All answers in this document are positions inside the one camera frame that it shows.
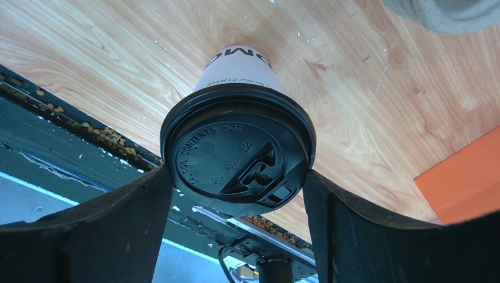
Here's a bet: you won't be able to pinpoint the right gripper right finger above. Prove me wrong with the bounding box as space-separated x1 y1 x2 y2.
302 170 499 282

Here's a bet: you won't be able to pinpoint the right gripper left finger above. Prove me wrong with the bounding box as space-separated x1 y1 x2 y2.
1 166 173 282

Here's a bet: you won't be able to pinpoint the black coffee cup lid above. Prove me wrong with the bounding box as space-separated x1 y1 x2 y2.
160 83 317 216

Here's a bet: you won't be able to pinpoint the single white paper cup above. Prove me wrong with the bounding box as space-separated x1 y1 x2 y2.
194 45 284 93

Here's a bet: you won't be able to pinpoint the orange paper bag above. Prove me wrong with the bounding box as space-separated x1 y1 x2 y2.
415 127 499 225

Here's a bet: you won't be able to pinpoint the stacked pulp cup carriers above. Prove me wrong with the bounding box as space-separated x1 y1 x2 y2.
383 0 499 34

